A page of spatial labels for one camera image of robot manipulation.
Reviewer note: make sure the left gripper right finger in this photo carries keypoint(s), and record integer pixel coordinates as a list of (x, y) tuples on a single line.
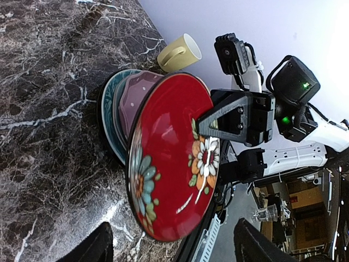
[(251, 245)]

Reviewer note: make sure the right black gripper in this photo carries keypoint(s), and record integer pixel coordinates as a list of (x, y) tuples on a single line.
[(245, 117)]

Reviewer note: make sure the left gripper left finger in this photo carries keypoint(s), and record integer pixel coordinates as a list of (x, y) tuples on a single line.
[(97, 246)]

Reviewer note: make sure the dark red floral plate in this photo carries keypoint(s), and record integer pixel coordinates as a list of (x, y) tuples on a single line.
[(171, 170)]

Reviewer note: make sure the yellow ceramic mug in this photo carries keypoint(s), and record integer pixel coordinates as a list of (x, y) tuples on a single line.
[(179, 54)]

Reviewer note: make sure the pink dotted plate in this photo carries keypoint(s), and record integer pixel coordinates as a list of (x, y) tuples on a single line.
[(129, 93)]

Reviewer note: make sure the green teal plate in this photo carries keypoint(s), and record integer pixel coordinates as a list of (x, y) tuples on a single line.
[(111, 87)]

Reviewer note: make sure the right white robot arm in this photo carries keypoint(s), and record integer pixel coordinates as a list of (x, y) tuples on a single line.
[(281, 129)]

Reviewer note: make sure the white slotted cable duct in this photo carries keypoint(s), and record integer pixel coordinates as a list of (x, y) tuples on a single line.
[(207, 240)]

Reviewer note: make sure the black front rail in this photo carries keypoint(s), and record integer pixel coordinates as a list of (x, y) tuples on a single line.
[(188, 245)]

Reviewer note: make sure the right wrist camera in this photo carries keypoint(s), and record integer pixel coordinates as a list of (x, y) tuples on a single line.
[(237, 59)]

